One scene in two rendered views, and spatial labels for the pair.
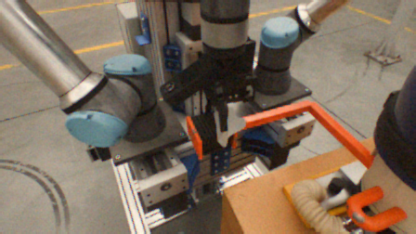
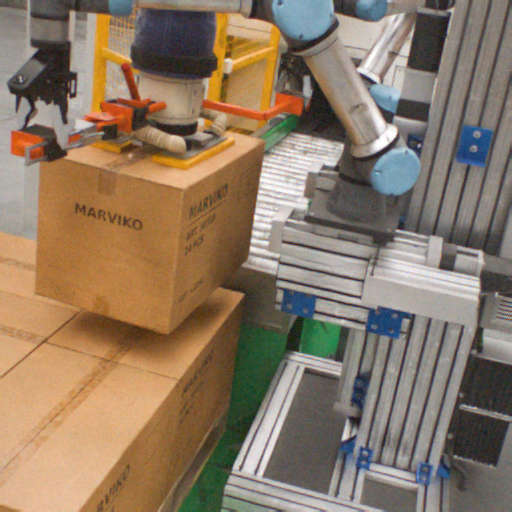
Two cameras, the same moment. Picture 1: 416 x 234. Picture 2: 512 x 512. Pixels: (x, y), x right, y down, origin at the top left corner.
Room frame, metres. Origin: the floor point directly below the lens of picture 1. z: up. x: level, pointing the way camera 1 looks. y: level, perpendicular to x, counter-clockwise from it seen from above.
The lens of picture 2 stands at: (1.80, -1.88, 1.67)
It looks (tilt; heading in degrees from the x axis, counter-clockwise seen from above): 23 degrees down; 128
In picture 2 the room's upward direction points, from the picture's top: 9 degrees clockwise
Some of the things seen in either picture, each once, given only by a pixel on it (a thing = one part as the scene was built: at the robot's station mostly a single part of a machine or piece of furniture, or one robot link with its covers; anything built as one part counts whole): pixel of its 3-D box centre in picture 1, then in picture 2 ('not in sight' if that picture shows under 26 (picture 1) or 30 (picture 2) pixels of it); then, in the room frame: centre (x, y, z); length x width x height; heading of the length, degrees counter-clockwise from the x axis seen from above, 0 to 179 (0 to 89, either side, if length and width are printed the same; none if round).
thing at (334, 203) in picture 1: (358, 178); (196, 144); (0.34, -0.34, 1.09); 0.34 x 0.10 x 0.05; 111
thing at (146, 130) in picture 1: (138, 112); not in sight; (0.58, 0.22, 1.09); 0.15 x 0.15 x 0.10
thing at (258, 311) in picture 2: not in sight; (195, 289); (0.11, -0.03, 0.48); 0.70 x 0.03 x 0.15; 25
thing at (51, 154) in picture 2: not in sight; (75, 142); (0.49, -0.87, 1.20); 0.31 x 0.03 x 0.05; 111
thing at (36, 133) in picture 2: not in sight; (38, 142); (0.46, -0.94, 1.20); 0.08 x 0.07 x 0.05; 111
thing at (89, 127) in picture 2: not in sight; (76, 133); (0.42, -0.81, 1.19); 0.07 x 0.07 x 0.04; 21
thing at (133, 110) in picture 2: not in sight; (124, 114); (0.34, -0.61, 1.20); 0.10 x 0.08 x 0.06; 21
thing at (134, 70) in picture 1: (129, 82); (384, 110); (0.57, 0.22, 1.20); 0.13 x 0.12 x 0.14; 169
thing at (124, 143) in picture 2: not in sight; (135, 129); (0.16, -0.41, 1.10); 0.34 x 0.10 x 0.05; 111
